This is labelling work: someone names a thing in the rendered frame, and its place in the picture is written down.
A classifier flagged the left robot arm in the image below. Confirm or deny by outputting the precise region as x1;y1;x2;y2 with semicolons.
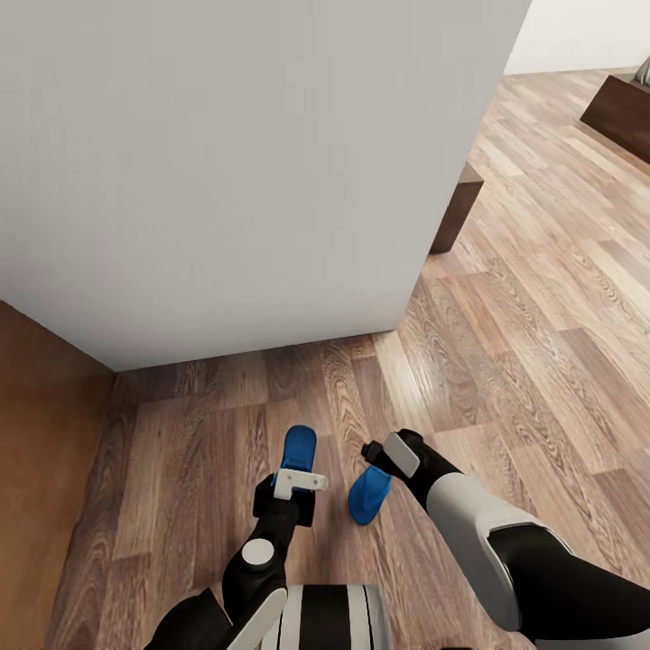
144;469;329;650

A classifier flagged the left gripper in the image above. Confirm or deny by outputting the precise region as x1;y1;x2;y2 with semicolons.
253;474;316;534

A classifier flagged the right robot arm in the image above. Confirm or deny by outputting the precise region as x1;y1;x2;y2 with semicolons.
361;430;650;650

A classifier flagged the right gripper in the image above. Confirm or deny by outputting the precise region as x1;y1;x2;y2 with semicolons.
361;441;403;479

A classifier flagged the robot trunk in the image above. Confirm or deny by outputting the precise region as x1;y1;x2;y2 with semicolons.
253;584;393;650

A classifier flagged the sandal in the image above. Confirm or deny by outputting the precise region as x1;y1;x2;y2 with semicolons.
348;465;393;526
281;425;317;472

